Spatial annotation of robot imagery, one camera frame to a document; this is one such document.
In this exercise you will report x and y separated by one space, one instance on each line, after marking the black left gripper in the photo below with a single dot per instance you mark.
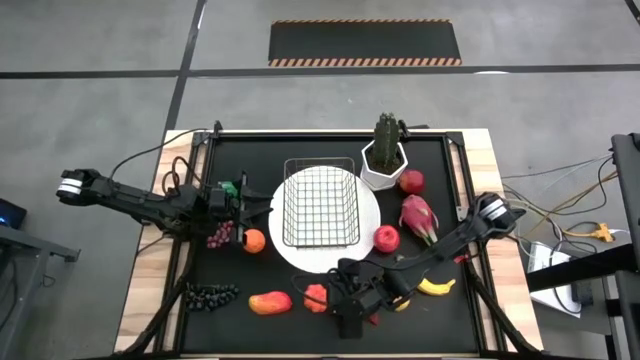
222 207

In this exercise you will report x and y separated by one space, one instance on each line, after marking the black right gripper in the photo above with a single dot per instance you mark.
365 290

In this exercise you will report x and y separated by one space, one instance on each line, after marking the red orange bumpy fruit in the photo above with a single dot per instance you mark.
315 297

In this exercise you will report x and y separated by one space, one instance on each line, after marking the purple grape bunch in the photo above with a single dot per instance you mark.
222 235

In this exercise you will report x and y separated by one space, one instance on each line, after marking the red orange mango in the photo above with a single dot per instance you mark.
270 303

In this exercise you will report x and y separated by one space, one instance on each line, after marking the yellow orange mango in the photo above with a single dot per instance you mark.
403 305

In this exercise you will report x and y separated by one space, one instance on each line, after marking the red apple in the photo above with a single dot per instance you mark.
411 181
386 239

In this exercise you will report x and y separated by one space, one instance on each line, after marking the yellow banana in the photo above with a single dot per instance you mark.
432 288

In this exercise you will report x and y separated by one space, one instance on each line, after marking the black grape bunch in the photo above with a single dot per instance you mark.
210 296

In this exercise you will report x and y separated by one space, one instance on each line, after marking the pink dragon fruit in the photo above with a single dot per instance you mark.
417 215

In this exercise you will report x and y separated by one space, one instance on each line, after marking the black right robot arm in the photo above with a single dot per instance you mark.
450 240

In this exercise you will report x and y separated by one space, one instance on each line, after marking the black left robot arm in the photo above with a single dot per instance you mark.
150 205

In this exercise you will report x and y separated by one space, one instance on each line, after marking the white round plate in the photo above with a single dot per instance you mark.
325 260

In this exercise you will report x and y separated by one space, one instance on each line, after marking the black table mat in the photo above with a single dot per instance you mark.
300 330

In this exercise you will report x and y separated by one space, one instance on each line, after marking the white hexagonal plant pot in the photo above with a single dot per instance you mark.
375 181

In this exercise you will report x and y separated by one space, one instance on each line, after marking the small red tag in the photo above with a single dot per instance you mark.
461 259

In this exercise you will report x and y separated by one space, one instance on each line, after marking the green cactus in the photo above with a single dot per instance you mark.
386 142

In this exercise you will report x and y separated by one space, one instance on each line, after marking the black hazard-striped floor mat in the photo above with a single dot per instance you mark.
365 42

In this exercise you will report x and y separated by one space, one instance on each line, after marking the white box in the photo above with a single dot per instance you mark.
542 260

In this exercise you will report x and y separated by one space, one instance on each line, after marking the grey side table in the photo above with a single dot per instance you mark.
30 245

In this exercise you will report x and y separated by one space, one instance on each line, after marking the black side table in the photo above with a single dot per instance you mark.
575 270

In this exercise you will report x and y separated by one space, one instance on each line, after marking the black device with blue light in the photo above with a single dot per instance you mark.
12 215

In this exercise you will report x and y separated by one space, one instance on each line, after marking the black power adapter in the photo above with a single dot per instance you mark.
582 292

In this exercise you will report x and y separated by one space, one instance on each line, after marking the yellow power plug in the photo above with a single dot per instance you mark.
602 232

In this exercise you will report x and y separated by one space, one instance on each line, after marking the black upright stand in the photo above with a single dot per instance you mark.
627 165

